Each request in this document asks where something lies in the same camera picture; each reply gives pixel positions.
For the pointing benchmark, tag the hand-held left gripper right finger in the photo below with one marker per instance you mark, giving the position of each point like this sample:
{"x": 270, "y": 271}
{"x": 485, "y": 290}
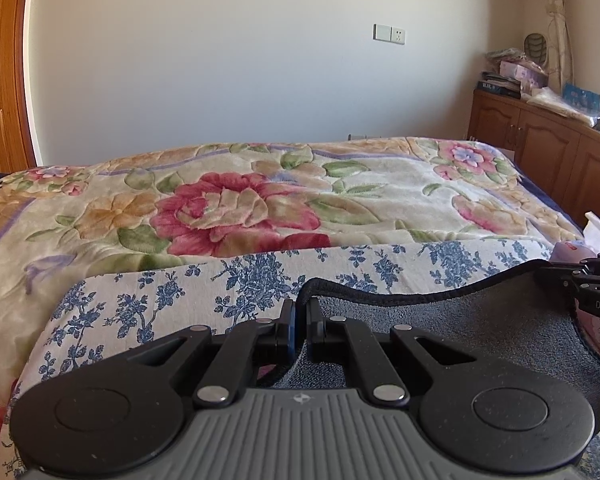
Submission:
{"x": 325, "y": 345}

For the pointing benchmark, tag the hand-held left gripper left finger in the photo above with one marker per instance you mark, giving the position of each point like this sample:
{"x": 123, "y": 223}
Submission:
{"x": 291, "y": 331}

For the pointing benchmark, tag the grey towel with black edge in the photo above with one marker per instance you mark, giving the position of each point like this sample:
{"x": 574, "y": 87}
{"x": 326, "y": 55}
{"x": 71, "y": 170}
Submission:
{"x": 505, "y": 320}

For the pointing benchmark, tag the wooden cabinet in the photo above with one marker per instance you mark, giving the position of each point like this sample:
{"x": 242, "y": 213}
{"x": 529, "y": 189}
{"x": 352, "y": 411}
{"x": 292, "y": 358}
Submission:
{"x": 540, "y": 145}

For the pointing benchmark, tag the floral plush blanket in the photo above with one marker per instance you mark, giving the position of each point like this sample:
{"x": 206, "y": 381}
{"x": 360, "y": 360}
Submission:
{"x": 230, "y": 210}

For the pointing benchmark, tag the clear plastic bag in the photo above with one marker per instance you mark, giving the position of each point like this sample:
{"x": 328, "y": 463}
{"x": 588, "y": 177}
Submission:
{"x": 555, "y": 102}

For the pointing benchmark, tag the blue floral white pillow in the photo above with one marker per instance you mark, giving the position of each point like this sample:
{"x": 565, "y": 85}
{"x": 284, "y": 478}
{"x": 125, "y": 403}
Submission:
{"x": 130, "y": 305}

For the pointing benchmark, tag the blue printed box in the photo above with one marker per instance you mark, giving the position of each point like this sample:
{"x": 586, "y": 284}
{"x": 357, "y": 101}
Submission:
{"x": 582, "y": 96}

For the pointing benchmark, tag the stack of dark books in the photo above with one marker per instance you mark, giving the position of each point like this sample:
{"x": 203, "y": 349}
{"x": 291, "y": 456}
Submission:
{"x": 500, "y": 87}

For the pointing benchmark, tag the pink box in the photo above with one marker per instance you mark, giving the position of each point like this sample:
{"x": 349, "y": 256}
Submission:
{"x": 522, "y": 72}

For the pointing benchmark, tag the woven hand fan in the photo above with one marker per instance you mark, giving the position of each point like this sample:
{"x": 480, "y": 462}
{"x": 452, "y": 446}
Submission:
{"x": 535, "y": 49}

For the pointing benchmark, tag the patterned beige curtain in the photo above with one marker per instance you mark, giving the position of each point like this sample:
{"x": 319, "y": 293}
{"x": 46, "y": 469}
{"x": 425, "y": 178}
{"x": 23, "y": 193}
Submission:
{"x": 555, "y": 20}

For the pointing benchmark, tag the wooden wardrobe door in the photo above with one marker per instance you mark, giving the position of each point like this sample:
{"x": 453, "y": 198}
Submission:
{"x": 0, "y": 70}

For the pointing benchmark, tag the white wall socket plate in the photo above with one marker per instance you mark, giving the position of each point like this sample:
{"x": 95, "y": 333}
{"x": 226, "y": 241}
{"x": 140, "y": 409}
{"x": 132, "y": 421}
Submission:
{"x": 398, "y": 35}

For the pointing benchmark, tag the white wall switch plate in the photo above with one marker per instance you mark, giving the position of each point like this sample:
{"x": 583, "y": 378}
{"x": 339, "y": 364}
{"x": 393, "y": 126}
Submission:
{"x": 381, "y": 32}

